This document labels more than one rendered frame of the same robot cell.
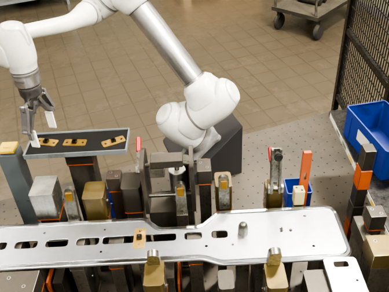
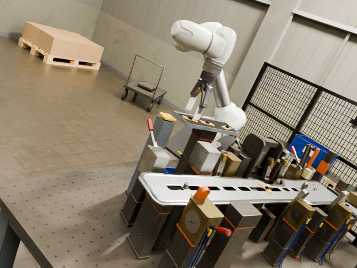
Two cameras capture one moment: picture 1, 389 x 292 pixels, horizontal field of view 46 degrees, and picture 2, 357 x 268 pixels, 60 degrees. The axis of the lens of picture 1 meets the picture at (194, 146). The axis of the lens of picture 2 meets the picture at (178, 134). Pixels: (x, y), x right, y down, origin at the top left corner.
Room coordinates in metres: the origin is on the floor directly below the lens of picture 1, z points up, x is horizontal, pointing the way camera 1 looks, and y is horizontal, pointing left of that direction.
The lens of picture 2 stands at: (0.26, 1.53, 1.55)
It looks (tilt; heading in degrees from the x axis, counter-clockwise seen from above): 18 degrees down; 319
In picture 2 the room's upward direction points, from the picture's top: 24 degrees clockwise
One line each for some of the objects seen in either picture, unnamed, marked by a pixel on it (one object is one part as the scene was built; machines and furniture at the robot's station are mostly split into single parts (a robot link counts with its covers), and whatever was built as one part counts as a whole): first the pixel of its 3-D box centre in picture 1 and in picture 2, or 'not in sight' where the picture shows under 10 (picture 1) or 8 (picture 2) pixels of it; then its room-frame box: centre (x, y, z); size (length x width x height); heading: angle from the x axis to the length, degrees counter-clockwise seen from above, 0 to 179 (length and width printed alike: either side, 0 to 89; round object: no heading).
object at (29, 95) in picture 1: (32, 95); (206, 82); (1.36, 0.54, 1.36); 0.08 x 0.07 x 0.09; 164
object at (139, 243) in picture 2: not in sight; (149, 219); (1.02, 0.83, 0.84); 0.12 x 0.05 x 0.29; 179
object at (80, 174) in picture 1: (90, 189); (190, 162); (1.35, 0.43, 0.92); 0.10 x 0.08 x 0.45; 89
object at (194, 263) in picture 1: (196, 265); (272, 212); (1.01, 0.02, 0.84); 0.12 x 0.05 x 0.29; 179
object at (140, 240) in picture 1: (139, 237); (266, 187); (1.01, 0.20, 1.01); 0.08 x 0.04 x 0.01; 179
